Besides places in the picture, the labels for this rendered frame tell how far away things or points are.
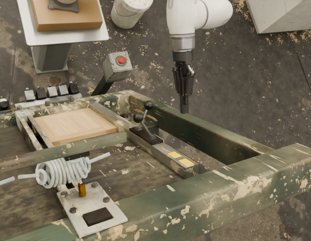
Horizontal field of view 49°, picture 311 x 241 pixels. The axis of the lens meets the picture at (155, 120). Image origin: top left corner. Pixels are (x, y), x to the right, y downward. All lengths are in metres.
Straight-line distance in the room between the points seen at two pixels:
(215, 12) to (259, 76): 2.53
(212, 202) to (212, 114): 2.50
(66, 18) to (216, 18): 1.09
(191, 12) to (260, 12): 2.77
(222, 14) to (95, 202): 0.83
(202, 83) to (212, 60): 0.30
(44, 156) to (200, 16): 0.78
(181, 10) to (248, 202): 0.66
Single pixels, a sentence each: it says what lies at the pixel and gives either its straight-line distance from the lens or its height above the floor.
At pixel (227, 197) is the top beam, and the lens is 0.83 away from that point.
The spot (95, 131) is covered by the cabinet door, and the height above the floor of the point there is 1.23.
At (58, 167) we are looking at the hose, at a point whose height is 1.90.
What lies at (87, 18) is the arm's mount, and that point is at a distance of 2.19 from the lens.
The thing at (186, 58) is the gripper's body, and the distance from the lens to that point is 1.23.
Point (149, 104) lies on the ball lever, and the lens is 1.34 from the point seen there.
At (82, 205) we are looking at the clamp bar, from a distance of 0.78.
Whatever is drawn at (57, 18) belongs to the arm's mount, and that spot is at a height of 0.83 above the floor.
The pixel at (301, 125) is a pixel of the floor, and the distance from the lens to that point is 3.95.
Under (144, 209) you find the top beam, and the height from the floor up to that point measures 1.94.
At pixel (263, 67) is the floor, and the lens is 3.87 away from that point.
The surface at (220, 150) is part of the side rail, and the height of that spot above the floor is 1.58.
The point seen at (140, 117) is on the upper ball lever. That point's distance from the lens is 1.20.
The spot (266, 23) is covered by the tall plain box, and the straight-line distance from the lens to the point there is 3.88.
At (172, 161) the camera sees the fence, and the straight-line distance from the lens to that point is 1.11.
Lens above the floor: 2.64
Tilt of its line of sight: 62 degrees down
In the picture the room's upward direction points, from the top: 55 degrees clockwise
